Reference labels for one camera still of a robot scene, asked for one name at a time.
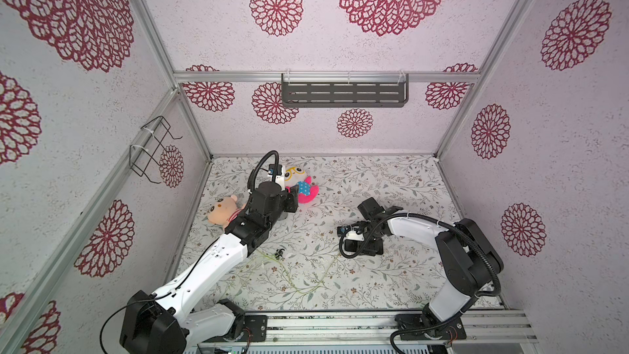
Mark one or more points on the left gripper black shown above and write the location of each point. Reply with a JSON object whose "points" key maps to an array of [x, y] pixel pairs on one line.
{"points": [[291, 198]]}

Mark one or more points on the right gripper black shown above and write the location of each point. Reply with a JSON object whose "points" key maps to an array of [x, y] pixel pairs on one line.
{"points": [[370, 244]]}

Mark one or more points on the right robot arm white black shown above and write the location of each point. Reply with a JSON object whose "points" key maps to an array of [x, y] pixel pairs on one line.
{"points": [[470, 262]]}

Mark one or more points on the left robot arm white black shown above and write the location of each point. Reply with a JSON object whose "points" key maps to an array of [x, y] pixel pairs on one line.
{"points": [[164, 321]]}

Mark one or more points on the pink owl plush toy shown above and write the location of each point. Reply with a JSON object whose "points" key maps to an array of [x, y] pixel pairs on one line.
{"points": [[297, 180]]}

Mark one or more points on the bear plush toy blue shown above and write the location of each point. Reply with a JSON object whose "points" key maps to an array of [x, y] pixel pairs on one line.
{"points": [[224, 211]]}

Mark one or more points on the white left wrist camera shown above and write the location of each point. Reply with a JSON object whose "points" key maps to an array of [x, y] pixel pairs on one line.
{"points": [[276, 173]]}

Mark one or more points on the grey wall shelf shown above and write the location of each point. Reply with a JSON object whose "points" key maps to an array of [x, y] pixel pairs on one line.
{"points": [[347, 94]]}

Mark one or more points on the black wire wall rack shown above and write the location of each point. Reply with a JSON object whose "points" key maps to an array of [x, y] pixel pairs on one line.
{"points": [[157, 159]]}

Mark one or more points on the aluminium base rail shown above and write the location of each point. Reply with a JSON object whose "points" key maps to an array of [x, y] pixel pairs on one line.
{"points": [[345, 328]]}

